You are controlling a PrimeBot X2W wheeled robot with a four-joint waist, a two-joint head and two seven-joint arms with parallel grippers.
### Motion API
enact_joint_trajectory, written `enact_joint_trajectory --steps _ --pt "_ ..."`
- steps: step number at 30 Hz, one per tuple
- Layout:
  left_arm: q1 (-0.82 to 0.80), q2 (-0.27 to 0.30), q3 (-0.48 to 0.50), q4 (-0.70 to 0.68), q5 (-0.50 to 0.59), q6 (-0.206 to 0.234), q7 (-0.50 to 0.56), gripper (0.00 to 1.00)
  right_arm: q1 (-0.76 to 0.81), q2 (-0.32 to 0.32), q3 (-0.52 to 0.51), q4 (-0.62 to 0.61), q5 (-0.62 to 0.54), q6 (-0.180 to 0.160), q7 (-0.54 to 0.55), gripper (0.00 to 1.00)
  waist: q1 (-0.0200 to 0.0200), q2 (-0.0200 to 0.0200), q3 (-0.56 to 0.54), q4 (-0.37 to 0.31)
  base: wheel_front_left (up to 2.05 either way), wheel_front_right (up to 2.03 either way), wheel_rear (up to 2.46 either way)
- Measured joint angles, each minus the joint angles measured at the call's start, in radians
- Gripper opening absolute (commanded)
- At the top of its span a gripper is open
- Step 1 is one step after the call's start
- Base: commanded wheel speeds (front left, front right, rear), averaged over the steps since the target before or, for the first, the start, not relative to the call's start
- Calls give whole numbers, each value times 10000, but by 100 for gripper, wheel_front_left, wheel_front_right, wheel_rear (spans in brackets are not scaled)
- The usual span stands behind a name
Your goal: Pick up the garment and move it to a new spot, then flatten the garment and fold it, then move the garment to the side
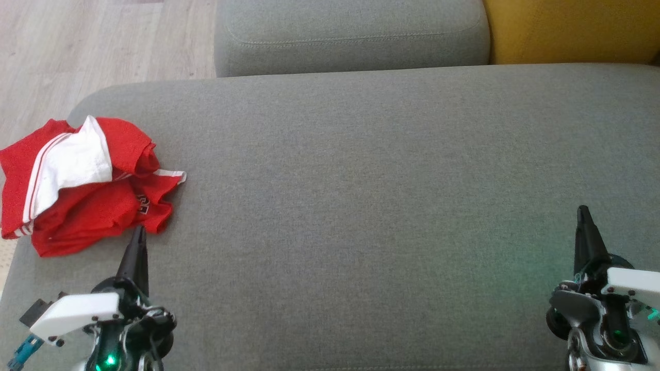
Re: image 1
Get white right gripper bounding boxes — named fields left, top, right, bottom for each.
left=549, top=206, right=660, bottom=330

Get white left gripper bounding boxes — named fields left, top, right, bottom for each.
left=29, top=225, right=176, bottom=345

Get red shorts with white stripe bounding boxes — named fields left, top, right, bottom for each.
left=31, top=169, right=187, bottom=257

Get red jersey with white panels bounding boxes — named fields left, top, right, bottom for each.
left=0, top=115, right=160, bottom=240

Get cream rug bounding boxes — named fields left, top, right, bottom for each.
left=0, top=238, right=18, bottom=298

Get yellow sofa cushion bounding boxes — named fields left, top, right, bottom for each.
left=483, top=0, right=660, bottom=66

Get grey sofa seat cushion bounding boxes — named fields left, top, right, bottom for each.
left=0, top=63, right=660, bottom=371

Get grey sofa back cushion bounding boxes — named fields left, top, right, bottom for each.
left=214, top=0, right=490, bottom=78

